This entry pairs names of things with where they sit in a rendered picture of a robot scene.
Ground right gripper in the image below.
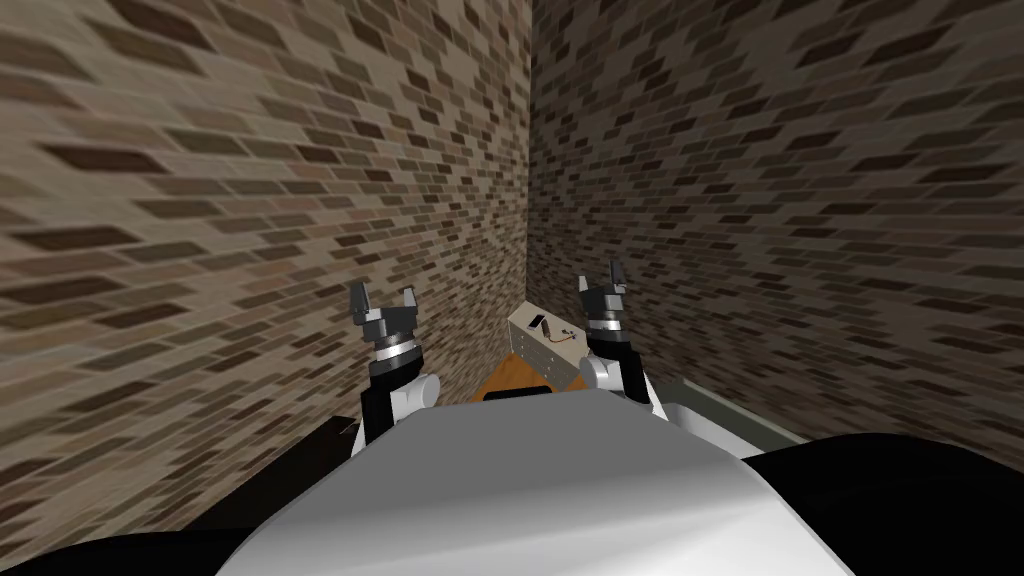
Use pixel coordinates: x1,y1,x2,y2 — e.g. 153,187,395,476
577,259,629,328

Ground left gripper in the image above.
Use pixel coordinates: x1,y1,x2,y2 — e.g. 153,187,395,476
348,282,421,350

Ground beige chest of drawers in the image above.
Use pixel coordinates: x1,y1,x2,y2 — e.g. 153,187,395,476
507,301,594,393

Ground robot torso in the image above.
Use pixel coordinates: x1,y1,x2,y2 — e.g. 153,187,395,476
214,384,856,576

